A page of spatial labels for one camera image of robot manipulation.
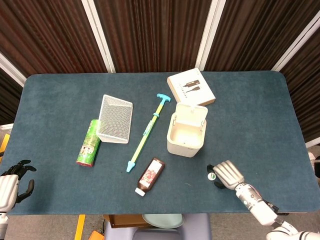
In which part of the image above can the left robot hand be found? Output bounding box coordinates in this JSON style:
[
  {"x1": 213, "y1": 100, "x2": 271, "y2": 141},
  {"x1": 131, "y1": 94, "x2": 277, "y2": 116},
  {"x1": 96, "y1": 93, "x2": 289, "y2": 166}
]
[{"x1": 0, "y1": 159, "x2": 38, "y2": 213}]

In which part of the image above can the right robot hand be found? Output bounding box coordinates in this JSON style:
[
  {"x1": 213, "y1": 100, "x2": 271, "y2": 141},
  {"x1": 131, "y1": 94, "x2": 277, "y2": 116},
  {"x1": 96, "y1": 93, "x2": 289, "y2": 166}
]
[{"x1": 206, "y1": 160, "x2": 245, "y2": 190}]

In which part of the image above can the beige plastic trash bin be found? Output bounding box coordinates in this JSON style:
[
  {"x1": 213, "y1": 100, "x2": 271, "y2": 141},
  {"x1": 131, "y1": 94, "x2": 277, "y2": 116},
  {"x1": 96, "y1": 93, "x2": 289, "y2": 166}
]
[{"x1": 166, "y1": 102, "x2": 209, "y2": 158}]

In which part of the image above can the green chip can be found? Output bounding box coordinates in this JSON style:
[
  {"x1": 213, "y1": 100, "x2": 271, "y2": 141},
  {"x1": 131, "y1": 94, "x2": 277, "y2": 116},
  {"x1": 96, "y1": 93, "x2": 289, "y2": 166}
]
[{"x1": 76, "y1": 119, "x2": 101, "y2": 168}]

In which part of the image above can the purple plastic stool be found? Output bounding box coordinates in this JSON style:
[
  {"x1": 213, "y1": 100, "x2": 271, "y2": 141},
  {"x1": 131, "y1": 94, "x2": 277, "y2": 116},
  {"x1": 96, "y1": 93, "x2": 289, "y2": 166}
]
[{"x1": 103, "y1": 213, "x2": 213, "y2": 240}]

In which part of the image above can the blue table cloth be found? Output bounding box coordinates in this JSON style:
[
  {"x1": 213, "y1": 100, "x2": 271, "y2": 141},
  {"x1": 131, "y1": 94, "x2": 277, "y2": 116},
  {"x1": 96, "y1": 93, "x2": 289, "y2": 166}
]
[{"x1": 0, "y1": 70, "x2": 318, "y2": 216}]

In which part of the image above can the brown bottle white cap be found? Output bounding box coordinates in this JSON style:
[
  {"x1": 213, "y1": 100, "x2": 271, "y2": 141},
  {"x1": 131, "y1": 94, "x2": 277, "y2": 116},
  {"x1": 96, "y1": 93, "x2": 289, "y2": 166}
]
[{"x1": 134, "y1": 157, "x2": 166, "y2": 198}]

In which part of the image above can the pale cyan plate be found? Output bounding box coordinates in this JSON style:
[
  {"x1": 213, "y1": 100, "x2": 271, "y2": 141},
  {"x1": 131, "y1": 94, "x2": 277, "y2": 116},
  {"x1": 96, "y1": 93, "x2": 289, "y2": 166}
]
[{"x1": 142, "y1": 213, "x2": 185, "y2": 229}]

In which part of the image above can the flat white cardboard box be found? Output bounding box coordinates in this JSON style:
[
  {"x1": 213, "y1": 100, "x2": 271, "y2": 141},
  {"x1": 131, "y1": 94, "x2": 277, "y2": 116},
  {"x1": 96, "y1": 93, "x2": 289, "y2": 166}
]
[{"x1": 166, "y1": 67, "x2": 216, "y2": 106}]

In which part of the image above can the green blue water pump toy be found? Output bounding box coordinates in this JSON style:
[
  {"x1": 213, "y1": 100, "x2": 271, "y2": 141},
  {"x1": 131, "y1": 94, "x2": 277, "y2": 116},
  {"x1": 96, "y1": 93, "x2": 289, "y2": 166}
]
[{"x1": 125, "y1": 93, "x2": 173, "y2": 173}]

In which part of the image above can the orange object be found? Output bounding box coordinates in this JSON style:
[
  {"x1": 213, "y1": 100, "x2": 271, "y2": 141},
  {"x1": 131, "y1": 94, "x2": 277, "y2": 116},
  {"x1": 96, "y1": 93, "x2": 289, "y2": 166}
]
[{"x1": 88, "y1": 229, "x2": 105, "y2": 240}]

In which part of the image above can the brown cardboard box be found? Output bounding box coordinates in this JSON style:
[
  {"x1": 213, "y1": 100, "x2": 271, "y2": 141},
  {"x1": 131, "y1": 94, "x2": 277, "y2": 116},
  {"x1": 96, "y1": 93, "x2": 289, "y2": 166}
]
[{"x1": 103, "y1": 214, "x2": 154, "y2": 229}]

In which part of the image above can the brown ribbed partition panel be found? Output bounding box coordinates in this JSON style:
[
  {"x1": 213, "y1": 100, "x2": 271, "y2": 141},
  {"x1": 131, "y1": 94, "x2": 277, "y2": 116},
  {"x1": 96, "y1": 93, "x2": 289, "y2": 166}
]
[
  {"x1": 0, "y1": 0, "x2": 108, "y2": 78},
  {"x1": 204, "y1": 0, "x2": 320, "y2": 72},
  {"x1": 93, "y1": 0, "x2": 213, "y2": 74}
]

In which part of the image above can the white partition frame post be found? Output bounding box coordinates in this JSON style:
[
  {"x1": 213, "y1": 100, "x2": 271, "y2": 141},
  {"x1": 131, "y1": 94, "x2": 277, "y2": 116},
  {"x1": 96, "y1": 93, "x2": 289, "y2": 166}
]
[
  {"x1": 0, "y1": 52, "x2": 27, "y2": 87},
  {"x1": 196, "y1": 0, "x2": 227, "y2": 71},
  {"x1": 271, "y1": 16, "x2": 320, "y2": 72},
  {"x1": 81, "y1": 0, "x2": 116, "y2": 74}
]

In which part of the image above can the white wire mesh basket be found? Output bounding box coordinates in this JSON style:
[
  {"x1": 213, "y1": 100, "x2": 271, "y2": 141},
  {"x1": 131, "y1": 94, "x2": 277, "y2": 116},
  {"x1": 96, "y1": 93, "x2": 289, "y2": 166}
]
[{"x1": 96, "y1": 94, "x2": 134, "y2": 145}]

